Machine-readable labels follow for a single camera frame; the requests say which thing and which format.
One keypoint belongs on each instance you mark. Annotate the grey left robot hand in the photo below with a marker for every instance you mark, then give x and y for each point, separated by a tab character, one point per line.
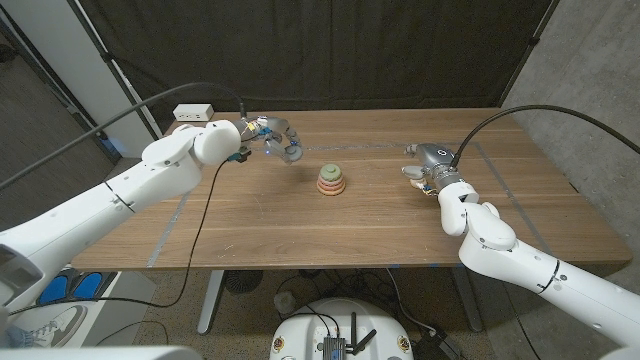
272	131

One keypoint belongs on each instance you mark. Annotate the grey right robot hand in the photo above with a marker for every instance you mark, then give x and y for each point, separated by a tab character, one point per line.
436	159

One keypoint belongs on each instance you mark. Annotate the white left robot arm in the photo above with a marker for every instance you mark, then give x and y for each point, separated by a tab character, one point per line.
125	190

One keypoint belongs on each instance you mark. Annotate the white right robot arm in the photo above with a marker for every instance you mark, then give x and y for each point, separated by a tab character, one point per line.
500	245

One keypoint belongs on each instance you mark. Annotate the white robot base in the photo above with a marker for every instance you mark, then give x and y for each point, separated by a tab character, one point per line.
300	330

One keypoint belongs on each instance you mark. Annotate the blue left wrist clip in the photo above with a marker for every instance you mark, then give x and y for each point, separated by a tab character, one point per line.
235	158

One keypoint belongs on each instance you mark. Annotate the white power outlet box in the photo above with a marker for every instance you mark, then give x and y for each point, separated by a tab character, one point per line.
193	112

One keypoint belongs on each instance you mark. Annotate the black backdrop cloth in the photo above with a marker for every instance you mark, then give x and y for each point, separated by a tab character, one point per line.
320	50

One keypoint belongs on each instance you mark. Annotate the black backdrop stand pole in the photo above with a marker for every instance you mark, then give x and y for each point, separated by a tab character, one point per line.
530	45
115	75

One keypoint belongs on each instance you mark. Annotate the grey table leg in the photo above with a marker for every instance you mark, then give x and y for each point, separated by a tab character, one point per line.
467	305

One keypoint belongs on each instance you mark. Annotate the black round floor fan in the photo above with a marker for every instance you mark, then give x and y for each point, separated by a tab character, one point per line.
242	280

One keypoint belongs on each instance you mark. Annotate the grey round floor object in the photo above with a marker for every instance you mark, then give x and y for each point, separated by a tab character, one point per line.
285	302

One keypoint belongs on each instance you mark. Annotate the white table leg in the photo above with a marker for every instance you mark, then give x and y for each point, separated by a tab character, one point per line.
210	305

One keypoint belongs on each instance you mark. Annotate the black floor power strip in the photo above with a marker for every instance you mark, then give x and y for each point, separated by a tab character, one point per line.
430	345

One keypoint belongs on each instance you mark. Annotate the grey router with antennas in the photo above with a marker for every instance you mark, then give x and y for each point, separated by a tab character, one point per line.
334	346

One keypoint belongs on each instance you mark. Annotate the blue and grey shoe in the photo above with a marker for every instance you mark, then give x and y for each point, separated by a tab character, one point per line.
75	287

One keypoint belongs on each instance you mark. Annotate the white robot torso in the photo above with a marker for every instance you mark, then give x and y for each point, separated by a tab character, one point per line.
100	354

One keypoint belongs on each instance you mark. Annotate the person's blue jeans leg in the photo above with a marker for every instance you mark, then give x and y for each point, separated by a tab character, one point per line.
17	337

